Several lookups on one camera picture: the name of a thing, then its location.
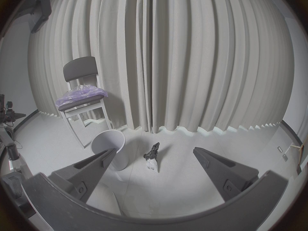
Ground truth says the purple plastic bag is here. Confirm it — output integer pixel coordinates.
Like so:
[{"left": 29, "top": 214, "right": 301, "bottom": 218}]
[{"left": 55, "top": 85, "right": 109, "bottom": 108}]

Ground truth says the black plastic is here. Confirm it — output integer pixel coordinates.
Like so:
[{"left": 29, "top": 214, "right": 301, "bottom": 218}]
[{"left": 143, "top": 142, "right": 161, "bottom": 162}]

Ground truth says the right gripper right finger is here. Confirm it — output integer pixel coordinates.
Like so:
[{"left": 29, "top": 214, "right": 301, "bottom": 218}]
[{"left": 193, "top": 147, "right": 259, "bottom": 204}]

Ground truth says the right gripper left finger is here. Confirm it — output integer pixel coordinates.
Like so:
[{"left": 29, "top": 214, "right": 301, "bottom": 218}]
[{"left": 48, "top": 148, "right": 117, "bottom": 204}]

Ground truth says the clear printed wrapper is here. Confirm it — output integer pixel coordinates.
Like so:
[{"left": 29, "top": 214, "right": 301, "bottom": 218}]
[{"left": 145, "top": 158, "right": 160, "bottom": 173}]

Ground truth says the grey white chair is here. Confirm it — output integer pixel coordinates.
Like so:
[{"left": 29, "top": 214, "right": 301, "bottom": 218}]
[{"left": 58, "top": 56, "right": 113, "bottom": 149}]

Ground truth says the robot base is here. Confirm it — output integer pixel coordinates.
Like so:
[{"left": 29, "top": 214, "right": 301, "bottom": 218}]
[{"left": 0, "top": 125, "right": 48, "bottom": 226}]

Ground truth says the white trash bin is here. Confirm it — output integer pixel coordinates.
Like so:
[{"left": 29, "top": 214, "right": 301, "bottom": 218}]
[{"left": 91, "top": 130, "right": 128, "bottom": 171}]

